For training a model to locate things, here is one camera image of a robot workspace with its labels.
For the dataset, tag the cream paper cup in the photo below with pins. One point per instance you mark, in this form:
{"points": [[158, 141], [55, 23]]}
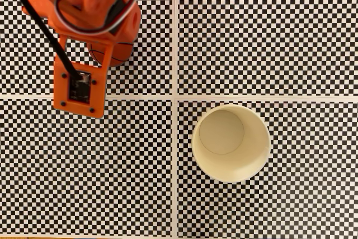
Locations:
{"points": [[246, 163]]}

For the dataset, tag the small orange basketball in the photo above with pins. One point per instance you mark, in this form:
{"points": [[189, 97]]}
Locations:
{"points": [[123, 54]]}

